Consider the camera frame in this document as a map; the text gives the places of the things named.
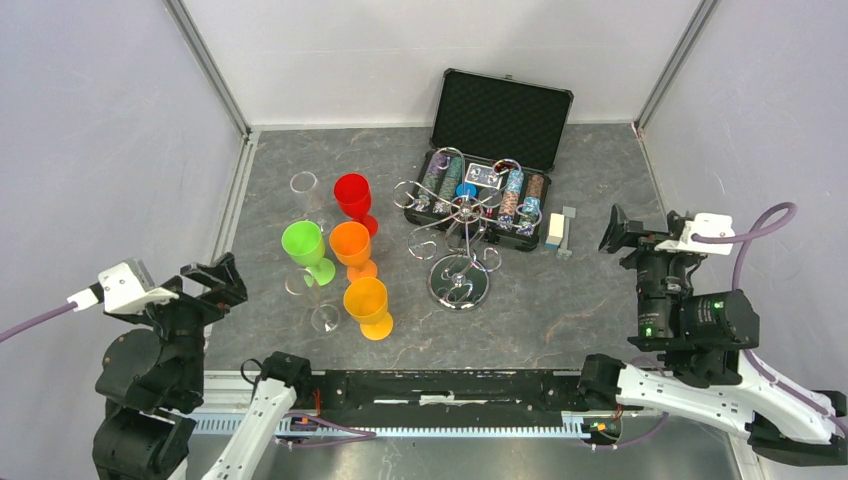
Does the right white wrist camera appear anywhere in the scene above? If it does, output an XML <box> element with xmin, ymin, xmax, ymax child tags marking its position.
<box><xmin>655</xmin><ymin>212</ymin><xmax>735</xmax><ymax>256</ymax></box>

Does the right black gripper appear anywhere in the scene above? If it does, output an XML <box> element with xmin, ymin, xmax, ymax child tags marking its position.
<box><xmin>594</xmin><ymin>201</ymin><xmax>695</xmax><ymax>342</ymax></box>

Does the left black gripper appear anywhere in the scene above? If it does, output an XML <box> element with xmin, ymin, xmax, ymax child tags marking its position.
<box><xmin>123</xmin><ymin>249</ymin><xmax>248</xmax><ymax>397</ymax></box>

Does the chrome wine glass rack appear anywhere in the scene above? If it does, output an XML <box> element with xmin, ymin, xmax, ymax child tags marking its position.
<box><xmin>392</xmin><ymin>147</ymin><xmax>549</xmax><ymax>312</ymax></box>

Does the blue playing card deck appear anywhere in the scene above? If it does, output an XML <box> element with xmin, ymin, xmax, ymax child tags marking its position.
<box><xmin>464</xmin><ymin>163</ymin><xmax>501</xmax><ymax>188</ymax></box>

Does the green plastic wine glass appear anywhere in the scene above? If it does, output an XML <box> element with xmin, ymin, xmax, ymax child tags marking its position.
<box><xmin>281</xmin><ymin>220</ymin><xmax>336</xmax><ymax>286</ymax></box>

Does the yellow plastic wine glass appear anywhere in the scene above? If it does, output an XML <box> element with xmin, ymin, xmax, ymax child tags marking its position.
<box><xmin>343</xmin><ymin>277</ymin><xmax>394</xmax><ymax>341</ymax></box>

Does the grey toy brick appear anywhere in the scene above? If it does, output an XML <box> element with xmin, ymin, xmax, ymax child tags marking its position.
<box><xmin>557</xmin><ymin>206</ymin><xmax>576</xmax><ymax>260</ymax></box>

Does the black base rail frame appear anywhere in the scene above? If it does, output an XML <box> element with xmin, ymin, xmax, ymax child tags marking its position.
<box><xmin>185</xmin><ymin>351</ymin><xmax>670</xmax><ymax>458</ymax></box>

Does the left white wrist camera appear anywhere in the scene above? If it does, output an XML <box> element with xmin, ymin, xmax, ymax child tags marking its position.
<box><xmin>67</xmin><ymin>258</ymin><xmax>179</xmax><ymax>315</ymax></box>

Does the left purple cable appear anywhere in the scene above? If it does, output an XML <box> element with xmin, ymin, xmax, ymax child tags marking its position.
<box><xmin>0</xmin><ymin>301</ymin><xmax>79</xmax><ymax>344</ymax></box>

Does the clear wine glass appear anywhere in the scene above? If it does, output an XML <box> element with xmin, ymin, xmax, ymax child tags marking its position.
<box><xmin>289</xmin><ymin>171</ymin><xmax>337</xmax><ymax>235</ymax></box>
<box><xmin>284</xmin><ymin>268</ymin><xmax>341</xmax><ymax>333</ymax></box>

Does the white toy brick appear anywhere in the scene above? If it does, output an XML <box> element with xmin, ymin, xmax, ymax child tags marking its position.
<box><xmin>544</xmin><ymin>213</ymin><xmax>565</xmax><ymax>249</ymax></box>

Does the clear wine glass front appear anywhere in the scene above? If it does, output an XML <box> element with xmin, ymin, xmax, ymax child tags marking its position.
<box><xmin>289</xmin><ymin>171</ymin><xmax>337</xmax><ymax>235</ymax></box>

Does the red plastic wine glass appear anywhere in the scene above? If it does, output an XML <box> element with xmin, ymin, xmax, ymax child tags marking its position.
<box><xmin>333</xmin><ymin>172</ymin><xmax>379</xmax><ymax>237</ymax></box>

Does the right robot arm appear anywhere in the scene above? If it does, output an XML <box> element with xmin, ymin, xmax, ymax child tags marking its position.
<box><xmin>577</xmin><ymin>202</ymin><xmax>847</xmax><ymax>467</ymax></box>

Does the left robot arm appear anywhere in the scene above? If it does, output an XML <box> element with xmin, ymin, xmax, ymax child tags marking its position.
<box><xmin>92</xmin><ymin>252</ymin><xmax>248</xmax><ymax>479</ymax></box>

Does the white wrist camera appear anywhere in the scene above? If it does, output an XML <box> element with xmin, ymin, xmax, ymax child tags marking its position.
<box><xmin>67</xmin><ymin>258</ymin><xmax>179</xmax><ymax>315</ymax></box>
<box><xmin>655</xmin><ymin>212</ymin><xmax>735</xmax><ymax>256</ymax></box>

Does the orange plastic wine glass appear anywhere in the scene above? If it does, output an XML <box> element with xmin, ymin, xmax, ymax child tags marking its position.
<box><xmin>329</xmin><ymin>221</ymin><xmax>378</xmax><ymax>282</ymax></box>

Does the black poker chip case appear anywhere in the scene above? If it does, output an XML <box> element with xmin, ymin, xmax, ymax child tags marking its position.
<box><xmin>404</xmin><ymin>69</ymin><xmax>574</xmax><ymax>252</ymax></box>

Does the blue round chip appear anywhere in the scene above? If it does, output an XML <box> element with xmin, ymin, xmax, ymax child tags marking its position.
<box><xmin>455</xmin><ymin>183</ymin><xmax>477</xmax><ymax>198</ymax></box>

